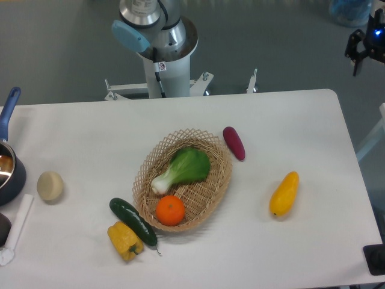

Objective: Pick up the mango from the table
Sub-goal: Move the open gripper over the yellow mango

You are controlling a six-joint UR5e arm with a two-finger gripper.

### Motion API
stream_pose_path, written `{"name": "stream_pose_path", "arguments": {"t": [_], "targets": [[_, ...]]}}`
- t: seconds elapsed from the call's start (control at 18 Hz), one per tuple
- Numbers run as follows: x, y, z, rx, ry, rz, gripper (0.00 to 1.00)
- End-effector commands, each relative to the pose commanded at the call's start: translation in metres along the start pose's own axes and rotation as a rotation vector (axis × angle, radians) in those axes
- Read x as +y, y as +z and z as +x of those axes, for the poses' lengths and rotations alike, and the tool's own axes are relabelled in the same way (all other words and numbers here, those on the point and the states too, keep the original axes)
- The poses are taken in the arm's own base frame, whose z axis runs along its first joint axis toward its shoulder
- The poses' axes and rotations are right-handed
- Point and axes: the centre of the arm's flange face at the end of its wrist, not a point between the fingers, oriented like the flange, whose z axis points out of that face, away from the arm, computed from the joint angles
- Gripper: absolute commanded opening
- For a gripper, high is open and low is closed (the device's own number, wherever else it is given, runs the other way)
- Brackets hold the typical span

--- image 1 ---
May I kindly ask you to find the blue saucepan with handle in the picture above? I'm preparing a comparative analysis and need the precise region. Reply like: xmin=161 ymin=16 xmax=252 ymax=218
xmin=1 ymin=87 xmax=26 ymax=206

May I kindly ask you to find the dark round object left edge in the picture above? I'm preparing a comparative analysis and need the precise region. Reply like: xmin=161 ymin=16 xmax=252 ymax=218
xmin=0 ymin=213 xmax=11 ymax=247

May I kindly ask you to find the white frame right edge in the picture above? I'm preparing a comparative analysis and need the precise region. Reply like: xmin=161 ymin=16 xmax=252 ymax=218
xmin=356 ymin=103 xmax=384 ymax=162

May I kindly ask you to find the yellow bell pepper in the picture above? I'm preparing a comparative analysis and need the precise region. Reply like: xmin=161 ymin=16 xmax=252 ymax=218
xmin=107 ymin=221 xmax=144 ymax=261

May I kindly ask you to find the white plastic spatula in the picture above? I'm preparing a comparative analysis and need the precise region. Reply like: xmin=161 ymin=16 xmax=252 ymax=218
xmin=1 ymin=194 xmax=34 ymax=267

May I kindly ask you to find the yellow mango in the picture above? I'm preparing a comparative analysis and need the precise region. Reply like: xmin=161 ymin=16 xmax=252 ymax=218
xmin=269 ymin=171 xmax=300 ymax=217

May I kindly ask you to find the green bok choy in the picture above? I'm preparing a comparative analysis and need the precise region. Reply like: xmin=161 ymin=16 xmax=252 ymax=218
xmin=151 ymin=147 xmax=211 ymax=195

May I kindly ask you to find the purple sweet potato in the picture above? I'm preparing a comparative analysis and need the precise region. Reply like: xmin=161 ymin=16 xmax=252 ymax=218
xmin=223 ymin=126 xmax=245 ymax=161

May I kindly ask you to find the white metal robot stand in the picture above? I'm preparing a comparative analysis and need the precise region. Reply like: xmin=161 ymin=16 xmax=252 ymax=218
xmin=104 ymin=68 xmax=259 ymax=101

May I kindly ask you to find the dark green cucumber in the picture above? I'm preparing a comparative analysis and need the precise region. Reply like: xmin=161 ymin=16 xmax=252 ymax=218
xmin=109 ymin=197 xmax=160 ymax=254

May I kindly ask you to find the orange fruit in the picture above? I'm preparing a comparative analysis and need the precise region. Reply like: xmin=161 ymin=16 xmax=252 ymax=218
xmin=155 ymin=195 xmax=185 ymax=226

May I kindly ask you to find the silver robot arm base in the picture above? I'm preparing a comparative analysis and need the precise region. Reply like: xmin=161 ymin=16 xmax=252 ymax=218
xmin=111 ymin=1 xmax=198 ymax=99

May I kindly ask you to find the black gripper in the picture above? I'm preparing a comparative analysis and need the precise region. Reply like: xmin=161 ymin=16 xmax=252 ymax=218
xmin=345 ymin=8 xmax=384 ymax=76

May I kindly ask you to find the black device bottom right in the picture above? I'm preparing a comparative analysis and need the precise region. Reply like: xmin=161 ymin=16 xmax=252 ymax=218
xmin=363 ymin=244 xmax=384 ymax=276

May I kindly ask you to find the blue translucent container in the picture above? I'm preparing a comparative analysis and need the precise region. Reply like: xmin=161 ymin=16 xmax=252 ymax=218
xmin=328 ymin=0 xmax=372 ymax=27

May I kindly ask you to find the woven wicker basket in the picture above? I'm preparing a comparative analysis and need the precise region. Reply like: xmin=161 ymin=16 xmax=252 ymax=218
xmin=132 ymin=129 xmax=232 ymax=232

